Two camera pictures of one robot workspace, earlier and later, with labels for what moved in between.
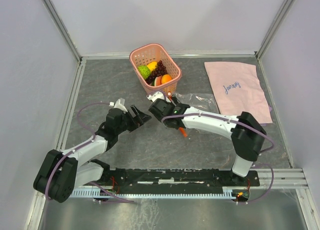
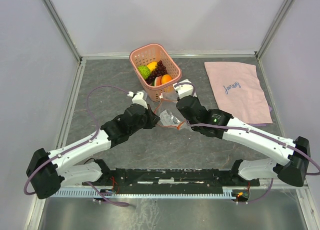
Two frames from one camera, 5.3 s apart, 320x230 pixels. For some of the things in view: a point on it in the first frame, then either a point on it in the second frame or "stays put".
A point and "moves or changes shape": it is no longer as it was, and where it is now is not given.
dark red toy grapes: [161, 70] stays put
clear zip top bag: [204, 101] moves or changes shape
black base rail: [130, 180] stays put
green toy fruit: [144, 71] stays put
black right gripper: [170, 103] to [191, 96]
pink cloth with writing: [238, 89] stays put
